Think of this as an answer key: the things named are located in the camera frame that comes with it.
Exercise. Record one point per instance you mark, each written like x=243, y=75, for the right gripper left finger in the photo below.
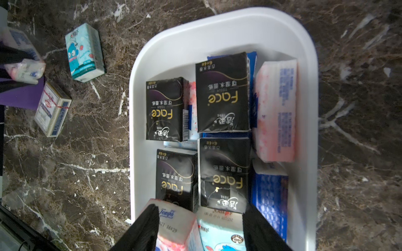
x=143, y=234

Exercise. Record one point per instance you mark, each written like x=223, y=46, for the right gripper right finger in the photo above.
x=259, y=234

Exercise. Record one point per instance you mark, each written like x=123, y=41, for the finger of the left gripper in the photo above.
x=7, y=83
x=11, y=55

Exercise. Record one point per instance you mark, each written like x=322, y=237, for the teal bear tissue pack front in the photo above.
x=220, y=230

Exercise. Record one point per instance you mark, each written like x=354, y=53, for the teal bear tissue pack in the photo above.
x=220, y=230
x=85, y=55

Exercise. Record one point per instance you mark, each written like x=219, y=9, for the blue patterned tissue pack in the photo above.
x=270, y=194

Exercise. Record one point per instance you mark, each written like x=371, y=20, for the teal bear tissue pack back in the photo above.
x=85, y=55

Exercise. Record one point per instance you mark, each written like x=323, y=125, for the black tissue pack front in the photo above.
x=224, y=173

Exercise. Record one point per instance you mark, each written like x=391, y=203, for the black Face tissue pack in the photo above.
x=222, y=94

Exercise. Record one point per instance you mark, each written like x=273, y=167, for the white plastic storage box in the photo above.
x=273, y=35

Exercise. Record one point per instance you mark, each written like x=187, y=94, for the light blue cartoon tissue pack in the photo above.
x=188, y=145

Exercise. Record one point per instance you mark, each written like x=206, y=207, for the pink floral Tempo tissue pack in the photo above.
x=192, y=112

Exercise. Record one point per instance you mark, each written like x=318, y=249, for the purple plastic object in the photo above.
x=26, y=97

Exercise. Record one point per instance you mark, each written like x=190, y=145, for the white red tissue pack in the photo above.
x=52, y=110

